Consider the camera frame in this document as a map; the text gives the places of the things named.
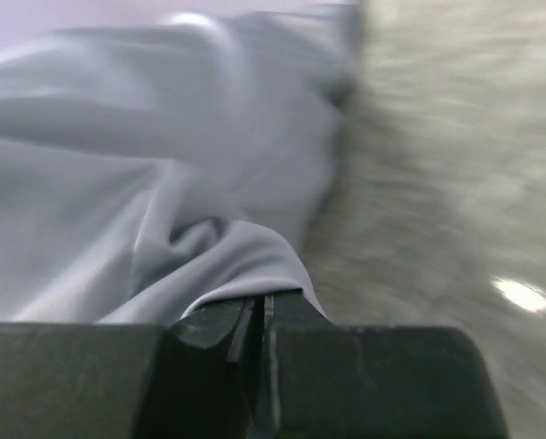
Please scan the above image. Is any grey pillowcase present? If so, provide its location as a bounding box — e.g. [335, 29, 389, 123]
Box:
[0, 4, 363, 326]

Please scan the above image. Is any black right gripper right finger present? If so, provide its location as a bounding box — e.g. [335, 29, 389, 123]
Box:
[253, 292, 333, 438]

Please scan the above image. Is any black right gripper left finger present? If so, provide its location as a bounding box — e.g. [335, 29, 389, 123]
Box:
[134, 299, 257, 438]

